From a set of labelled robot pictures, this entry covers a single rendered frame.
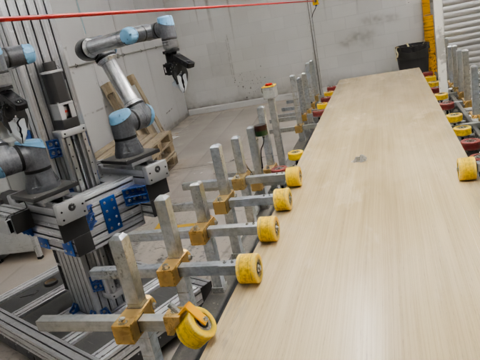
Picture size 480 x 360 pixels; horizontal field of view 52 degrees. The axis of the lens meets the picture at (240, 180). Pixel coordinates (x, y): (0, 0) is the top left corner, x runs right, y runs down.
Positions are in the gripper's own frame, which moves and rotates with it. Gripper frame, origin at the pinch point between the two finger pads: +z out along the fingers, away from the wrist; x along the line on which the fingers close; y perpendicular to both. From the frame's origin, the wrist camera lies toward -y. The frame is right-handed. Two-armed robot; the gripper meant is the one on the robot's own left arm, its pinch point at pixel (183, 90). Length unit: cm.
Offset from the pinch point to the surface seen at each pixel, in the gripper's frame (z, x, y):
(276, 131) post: 36, -52, -12
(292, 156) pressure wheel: 42, -28, -37
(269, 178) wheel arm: 37, 16, -56
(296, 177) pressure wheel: 37, 13, -68
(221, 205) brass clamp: 36, 47, -57
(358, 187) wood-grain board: 42, 7, -91
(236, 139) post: 20, 17, -44
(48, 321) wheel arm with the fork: 36, 121, -65
